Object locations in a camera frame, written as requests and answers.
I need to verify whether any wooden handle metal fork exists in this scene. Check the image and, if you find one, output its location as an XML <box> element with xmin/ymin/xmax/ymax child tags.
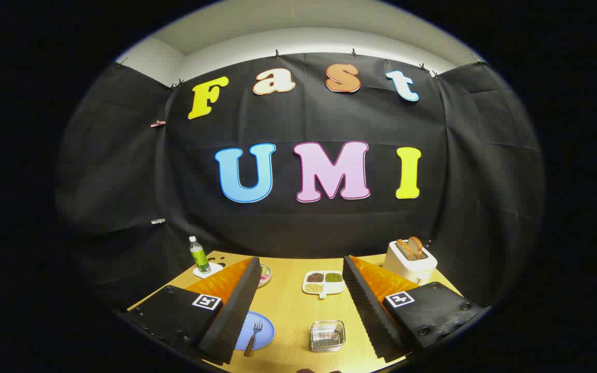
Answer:
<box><xmin>244</xmin><ymin>320</ymin><xmax>263</xmax><ymax>358</ymax></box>

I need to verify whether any white divided dish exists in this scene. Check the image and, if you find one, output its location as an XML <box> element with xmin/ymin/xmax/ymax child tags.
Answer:
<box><xmin>302</xmin><ymin>270</ymin><xmax>345</xmax><ymax>299</ymax></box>

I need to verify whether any white square coaster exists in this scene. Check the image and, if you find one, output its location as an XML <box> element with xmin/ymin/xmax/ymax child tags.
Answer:
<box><xmin>193</xmin><ymin>262</ymin><xmax>224</xmax><ymax>279</ymax></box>

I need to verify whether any blue plate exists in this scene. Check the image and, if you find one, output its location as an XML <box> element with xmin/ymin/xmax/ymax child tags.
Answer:
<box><xmin>234</xmin><ymin>311</ymin><xmax>276</xmax><ymax>351</ymax></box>

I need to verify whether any white toaster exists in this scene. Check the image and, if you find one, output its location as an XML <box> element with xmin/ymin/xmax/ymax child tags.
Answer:
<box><xmin>382</xmin><ymin>240</ymin><xmax>438</xmax><ymax>285</ymax></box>

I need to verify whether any metal wire basket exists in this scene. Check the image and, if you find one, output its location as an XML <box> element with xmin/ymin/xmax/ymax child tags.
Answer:
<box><xmin>310</xmin><ymin>320</ymin><xmax>346</xmax><ymax>353</ymax></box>

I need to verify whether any black backdrop cloth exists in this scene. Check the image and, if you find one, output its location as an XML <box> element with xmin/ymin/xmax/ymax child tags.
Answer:
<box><xmin>55</xmin><ymin>52</ymin><xmax>545</xmax><ymax>311</ymax></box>

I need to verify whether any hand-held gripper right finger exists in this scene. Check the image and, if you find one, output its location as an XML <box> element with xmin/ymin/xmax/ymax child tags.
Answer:
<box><xmin>342</xmin><ymin>255</ymin><xmax>487</xmax><ymax>363</ymax></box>

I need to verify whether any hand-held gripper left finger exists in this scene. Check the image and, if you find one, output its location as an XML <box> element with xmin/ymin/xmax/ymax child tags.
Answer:
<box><xmin>126</xmin><ymin>256</ymin><xmax>263</xmax><ymax>365</ymax></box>

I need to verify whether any green label plastic bottle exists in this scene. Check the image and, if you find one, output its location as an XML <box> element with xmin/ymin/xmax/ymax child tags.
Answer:
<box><xmin>189</xmin><ymin>236</ymin><xmax>211</xmax><ymax>274</ymax></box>

